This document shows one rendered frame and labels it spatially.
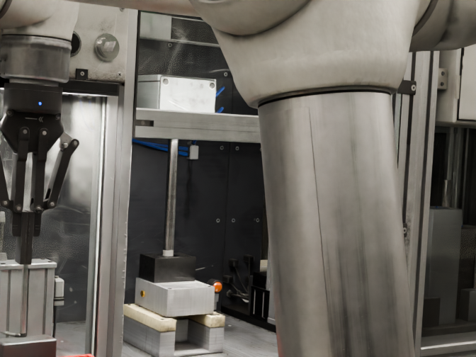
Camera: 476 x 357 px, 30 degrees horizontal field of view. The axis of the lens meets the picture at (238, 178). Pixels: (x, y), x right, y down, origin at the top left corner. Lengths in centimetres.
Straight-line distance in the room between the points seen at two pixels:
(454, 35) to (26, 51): 59
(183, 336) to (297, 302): 104
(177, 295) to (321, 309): 96
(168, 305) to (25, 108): 53
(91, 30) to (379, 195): 77
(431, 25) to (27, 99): 59
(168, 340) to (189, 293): 9
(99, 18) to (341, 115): 75
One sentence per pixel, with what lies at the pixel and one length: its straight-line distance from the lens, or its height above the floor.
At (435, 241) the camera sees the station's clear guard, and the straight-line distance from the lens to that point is 179.
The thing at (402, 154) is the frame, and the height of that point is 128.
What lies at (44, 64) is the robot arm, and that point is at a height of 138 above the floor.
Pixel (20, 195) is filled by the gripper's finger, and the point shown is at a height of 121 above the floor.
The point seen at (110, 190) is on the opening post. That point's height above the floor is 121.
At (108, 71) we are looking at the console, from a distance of 133.
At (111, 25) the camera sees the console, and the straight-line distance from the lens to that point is 134.
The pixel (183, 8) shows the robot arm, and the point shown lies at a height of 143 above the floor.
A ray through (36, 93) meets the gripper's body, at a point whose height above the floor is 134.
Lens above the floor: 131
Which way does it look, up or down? 3 degrees down
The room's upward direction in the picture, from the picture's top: 3 degrees clockwise
